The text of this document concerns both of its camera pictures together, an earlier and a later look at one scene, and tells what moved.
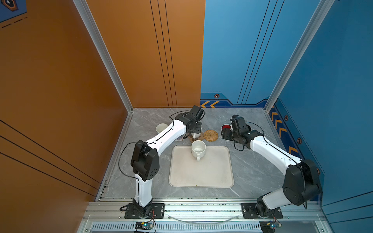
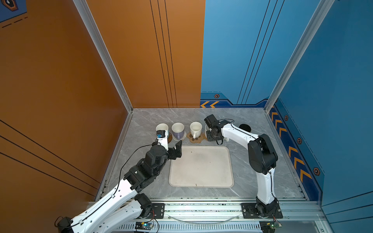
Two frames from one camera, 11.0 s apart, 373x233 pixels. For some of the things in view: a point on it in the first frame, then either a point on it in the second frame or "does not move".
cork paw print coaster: [192, 139] does not move
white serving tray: [213, 170] does not move
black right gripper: [225, 134] -> [209, 139]
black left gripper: [198, 130] -> [172, 155]
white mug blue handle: [160, 126] does not move
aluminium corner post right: [323, 7] does not move
